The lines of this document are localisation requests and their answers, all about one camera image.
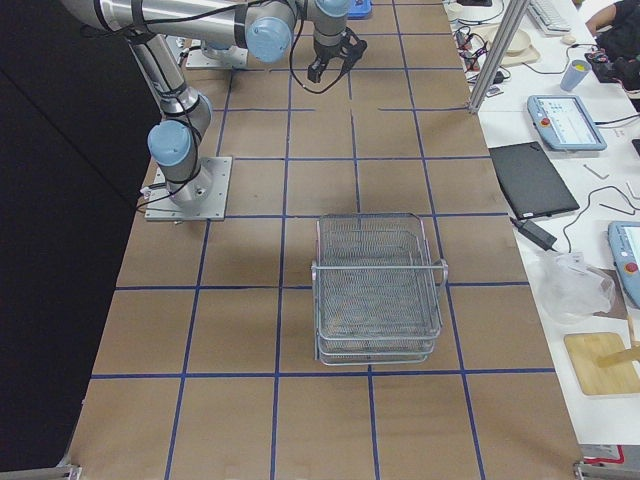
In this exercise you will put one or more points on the silver wire mesh shelf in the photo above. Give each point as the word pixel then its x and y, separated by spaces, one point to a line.
pixel 376 290

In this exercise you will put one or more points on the black laptop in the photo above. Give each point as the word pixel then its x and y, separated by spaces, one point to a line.
pixel 530 183

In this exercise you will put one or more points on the wooden cutting board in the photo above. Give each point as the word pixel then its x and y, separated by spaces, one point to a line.
pixel 602 363

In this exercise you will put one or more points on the black power adapter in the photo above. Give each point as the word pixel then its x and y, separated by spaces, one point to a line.
pixel 534 233

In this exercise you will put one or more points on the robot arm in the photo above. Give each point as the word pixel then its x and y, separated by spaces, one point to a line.
pixel 327 25
pixel 186 113

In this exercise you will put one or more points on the blue plastic tray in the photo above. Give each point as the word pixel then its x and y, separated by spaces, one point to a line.
pixel 359 9

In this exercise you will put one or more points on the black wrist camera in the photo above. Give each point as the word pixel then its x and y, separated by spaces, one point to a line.
pixel 353 48

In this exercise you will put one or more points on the blue cup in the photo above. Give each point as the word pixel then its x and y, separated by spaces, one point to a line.
pixel 574 74

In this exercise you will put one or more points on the clear plastic bag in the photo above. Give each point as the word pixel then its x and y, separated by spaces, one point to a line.
pixel 570 290

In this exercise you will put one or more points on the aluminium frame post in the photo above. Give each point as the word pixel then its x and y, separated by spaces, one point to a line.
pixel 505 32

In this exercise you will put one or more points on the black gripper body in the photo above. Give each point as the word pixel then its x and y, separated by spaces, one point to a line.
pixel 324 54

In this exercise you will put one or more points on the blue teach pendant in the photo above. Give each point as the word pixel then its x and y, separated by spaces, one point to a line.
pixel 623 239
pixel 564 124

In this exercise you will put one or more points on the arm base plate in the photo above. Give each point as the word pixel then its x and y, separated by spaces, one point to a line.
pixel 203 198

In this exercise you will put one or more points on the white keyboard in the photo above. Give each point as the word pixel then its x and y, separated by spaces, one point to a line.
pixel 547 19

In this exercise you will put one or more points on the grey power strip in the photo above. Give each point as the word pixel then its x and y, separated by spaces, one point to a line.
pixel 470 47

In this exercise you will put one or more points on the beige round plate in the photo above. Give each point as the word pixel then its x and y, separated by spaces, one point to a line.
pixel 520 50

